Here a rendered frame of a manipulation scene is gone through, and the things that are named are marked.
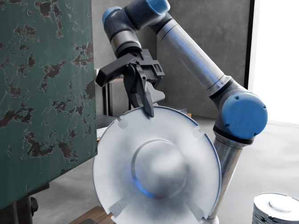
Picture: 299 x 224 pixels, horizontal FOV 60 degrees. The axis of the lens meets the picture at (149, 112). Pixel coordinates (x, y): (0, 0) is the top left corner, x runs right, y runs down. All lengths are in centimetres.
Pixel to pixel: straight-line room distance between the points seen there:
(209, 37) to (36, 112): 507
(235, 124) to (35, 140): 54
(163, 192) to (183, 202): 5
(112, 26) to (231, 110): 39
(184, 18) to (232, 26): 104
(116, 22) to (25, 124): 54
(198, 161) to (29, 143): 43
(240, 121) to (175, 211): 29
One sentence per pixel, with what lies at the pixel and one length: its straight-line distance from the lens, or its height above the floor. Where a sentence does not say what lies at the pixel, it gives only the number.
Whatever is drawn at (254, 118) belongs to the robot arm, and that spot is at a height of 101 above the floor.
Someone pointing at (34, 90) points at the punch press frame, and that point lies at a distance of 25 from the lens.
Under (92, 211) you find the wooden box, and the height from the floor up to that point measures 35.
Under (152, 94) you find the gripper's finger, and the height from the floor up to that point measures 108.
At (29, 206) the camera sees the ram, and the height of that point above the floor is 95.
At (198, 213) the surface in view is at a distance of 60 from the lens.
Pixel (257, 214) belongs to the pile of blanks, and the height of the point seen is 29.
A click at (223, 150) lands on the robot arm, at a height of 92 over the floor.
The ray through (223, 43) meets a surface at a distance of 513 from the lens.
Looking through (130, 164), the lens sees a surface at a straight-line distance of 56.
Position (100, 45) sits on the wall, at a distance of 482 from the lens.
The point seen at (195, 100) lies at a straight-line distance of 543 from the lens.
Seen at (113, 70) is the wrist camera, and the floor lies 114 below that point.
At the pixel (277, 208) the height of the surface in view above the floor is 34.
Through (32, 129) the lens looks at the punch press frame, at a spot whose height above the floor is 111.
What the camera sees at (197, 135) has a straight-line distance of 63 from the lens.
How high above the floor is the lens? 117
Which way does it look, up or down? 12 degrees down
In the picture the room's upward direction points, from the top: straight up
